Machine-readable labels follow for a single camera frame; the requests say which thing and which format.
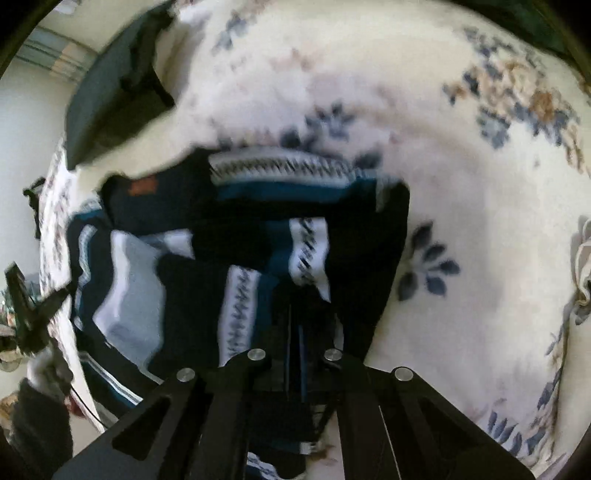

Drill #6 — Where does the floral bed blanket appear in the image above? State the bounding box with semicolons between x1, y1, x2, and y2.
37;0;591;480

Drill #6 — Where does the black clothes pile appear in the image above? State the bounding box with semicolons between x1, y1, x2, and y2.
23;178;45;238

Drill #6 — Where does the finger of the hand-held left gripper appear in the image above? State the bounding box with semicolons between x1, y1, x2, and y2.
4;262;38;354
30;282;78;354

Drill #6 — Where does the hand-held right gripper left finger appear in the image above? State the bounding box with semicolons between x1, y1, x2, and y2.
51;348;301;480

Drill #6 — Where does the striped knit sweater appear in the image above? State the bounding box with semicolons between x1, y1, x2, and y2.
65;148;411;480

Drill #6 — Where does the person's left forearm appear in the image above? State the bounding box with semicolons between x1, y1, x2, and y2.
8;378;75;468

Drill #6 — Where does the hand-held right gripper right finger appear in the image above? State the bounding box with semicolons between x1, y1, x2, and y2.
300;348;539;480

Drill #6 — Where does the person's left hand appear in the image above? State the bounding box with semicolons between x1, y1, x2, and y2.
27;344;74;403

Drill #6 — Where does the black folded garment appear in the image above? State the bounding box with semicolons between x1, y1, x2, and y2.
65;2;176;169

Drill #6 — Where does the long grey-blue striped curtain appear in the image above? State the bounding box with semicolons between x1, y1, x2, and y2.
18;25;98;84

